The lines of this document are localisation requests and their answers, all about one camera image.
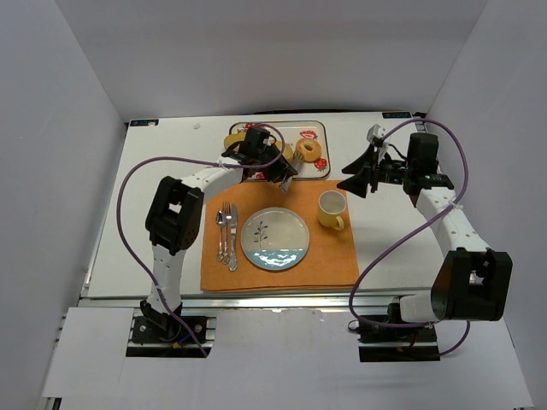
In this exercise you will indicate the silver fork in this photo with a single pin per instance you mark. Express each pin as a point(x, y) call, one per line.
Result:
point(226, 220)

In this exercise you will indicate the brown bread slice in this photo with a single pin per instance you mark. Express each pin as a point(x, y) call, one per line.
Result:
point(233, 138)

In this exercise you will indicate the orange cloth placemat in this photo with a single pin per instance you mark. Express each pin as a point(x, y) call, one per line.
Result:
point(330, 261)

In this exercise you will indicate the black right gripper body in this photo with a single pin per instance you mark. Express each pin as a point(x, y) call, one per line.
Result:
point(374, 173)

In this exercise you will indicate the aluminium table frame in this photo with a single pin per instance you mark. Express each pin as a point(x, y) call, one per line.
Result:
point(299, 301)

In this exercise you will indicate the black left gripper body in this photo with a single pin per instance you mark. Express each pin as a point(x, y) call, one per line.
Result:
point(279, 172)

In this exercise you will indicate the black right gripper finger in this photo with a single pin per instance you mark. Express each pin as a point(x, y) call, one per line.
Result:
point(356, 183)
point(362, 161)

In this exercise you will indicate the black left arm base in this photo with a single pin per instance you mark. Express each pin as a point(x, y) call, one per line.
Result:
point(147, 340)

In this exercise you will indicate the oval bread roll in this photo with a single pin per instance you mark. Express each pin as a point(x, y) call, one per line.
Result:
point(287, 151)

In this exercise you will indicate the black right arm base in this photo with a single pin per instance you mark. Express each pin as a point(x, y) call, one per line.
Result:
point(389, 345)

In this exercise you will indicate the silver table knife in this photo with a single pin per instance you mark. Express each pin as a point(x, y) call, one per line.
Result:
point(233, 262)

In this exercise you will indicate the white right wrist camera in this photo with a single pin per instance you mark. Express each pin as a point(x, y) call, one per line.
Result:
point(376, 137)

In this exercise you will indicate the silver spoon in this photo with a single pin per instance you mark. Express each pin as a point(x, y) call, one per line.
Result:
point(221, 223)

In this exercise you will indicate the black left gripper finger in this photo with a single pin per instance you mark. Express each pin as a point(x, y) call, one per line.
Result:
point(276, 174)
point(273, 156)

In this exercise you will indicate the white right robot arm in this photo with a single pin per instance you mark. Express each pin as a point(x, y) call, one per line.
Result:
point(473, 282)

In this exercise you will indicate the bagel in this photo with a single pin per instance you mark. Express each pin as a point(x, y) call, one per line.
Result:
point(308, 149)

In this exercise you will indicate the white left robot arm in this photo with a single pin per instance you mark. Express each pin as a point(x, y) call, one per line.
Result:
point(174, 218)

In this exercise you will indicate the strawberry pattern serving tray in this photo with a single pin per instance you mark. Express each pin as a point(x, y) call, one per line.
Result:
point(293, 131)

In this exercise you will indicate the white blue ceramic plate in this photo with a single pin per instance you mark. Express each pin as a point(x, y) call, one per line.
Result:
point(275, 239)

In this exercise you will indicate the yellow mug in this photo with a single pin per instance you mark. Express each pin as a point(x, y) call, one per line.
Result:
point(331, 207)

